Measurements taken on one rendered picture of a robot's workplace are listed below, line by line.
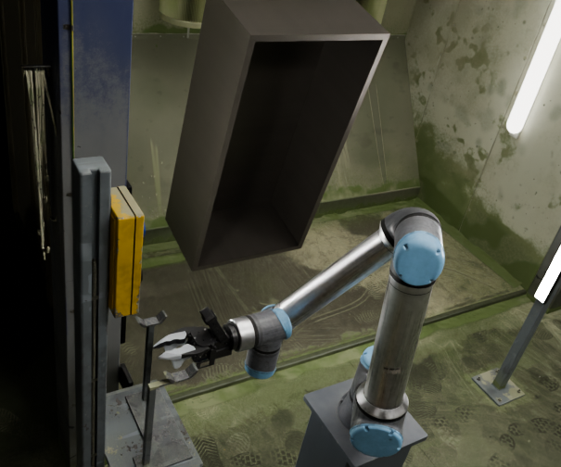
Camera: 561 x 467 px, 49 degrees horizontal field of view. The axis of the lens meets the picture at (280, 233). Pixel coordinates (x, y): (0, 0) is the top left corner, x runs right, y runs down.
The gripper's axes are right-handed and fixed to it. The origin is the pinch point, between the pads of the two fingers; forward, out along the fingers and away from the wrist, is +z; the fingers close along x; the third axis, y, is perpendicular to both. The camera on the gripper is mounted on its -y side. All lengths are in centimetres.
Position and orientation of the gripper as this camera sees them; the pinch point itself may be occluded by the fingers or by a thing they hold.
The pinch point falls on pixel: (160, 348)
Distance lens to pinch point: 159.2
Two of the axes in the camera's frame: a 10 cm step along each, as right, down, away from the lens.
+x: -4.9, -5.5, 6.7
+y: -1.7, 8.2, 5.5
